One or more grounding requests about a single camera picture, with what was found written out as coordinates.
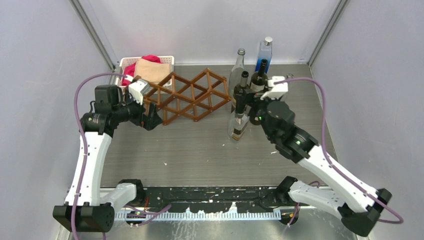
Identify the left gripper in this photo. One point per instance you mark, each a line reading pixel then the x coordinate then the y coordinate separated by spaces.
pixel 149 121

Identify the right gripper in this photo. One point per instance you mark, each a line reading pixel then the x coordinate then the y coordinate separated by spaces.
pixel 242 99

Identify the dark wine bottle silver cap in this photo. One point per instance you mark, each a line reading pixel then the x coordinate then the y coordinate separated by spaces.
pixel 239 88

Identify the dark green wine bottle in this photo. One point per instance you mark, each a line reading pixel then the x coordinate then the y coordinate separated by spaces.
pixel 259 78

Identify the clear bottle gold black cap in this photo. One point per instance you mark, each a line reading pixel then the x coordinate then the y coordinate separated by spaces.
pixel 237 125

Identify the brown wooden wine rack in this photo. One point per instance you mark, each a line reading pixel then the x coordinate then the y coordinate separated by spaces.
pixel 176 96

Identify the blue square glass bottle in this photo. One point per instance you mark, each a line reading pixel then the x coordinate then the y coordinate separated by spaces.
pixel 264 52

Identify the dark wine bottle black neck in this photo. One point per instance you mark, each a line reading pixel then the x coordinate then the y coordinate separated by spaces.
pixel 255 119

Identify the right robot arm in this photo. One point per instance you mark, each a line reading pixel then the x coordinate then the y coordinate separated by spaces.
pixel 297 145

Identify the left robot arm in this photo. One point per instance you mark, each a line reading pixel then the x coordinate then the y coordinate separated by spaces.
pixel 97 128

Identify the beige folded cloth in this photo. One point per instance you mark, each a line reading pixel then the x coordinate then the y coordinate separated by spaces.
pixel 151 71

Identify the red cloth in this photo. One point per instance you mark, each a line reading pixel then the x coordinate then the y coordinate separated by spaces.
pixel 130 69

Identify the white plastic basket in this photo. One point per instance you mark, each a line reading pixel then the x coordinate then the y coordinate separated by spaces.
pixel 130 60

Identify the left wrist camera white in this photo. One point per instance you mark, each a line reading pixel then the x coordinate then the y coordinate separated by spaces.
pixel 136 89

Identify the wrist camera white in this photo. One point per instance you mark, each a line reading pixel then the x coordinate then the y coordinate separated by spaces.
pixel 136 89
pixel 277 87

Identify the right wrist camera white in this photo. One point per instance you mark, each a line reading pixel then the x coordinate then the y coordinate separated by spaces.
pixel 277 87

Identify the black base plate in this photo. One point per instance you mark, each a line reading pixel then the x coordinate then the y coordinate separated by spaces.
pixel 212 199

